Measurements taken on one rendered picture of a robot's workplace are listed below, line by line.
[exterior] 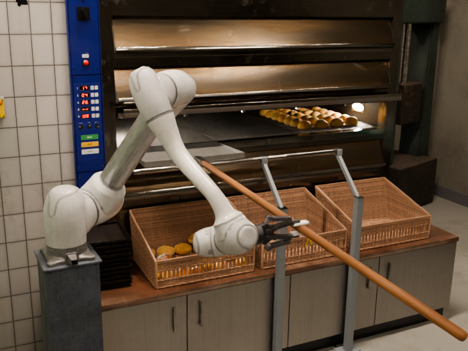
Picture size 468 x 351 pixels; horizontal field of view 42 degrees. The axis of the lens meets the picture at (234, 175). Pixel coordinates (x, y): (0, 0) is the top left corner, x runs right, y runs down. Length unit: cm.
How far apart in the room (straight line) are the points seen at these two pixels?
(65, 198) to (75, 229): 13
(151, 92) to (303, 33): 179
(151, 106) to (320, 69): 191
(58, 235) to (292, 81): 186
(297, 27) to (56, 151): 155
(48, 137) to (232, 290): 123
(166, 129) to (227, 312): 144
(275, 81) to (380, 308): 150
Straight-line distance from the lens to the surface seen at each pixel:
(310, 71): 376
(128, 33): 327
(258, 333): 342
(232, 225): 191
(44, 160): 326
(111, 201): 246
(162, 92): 209
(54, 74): 320
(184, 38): 336
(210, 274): 323
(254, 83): 356
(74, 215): 235
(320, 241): 214
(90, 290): 245
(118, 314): 304
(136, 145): 233
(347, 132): 397
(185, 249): 344
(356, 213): 340
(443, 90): 674
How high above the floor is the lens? 195
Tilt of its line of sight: 16 degrees down
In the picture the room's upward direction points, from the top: 1 degrees clockwise
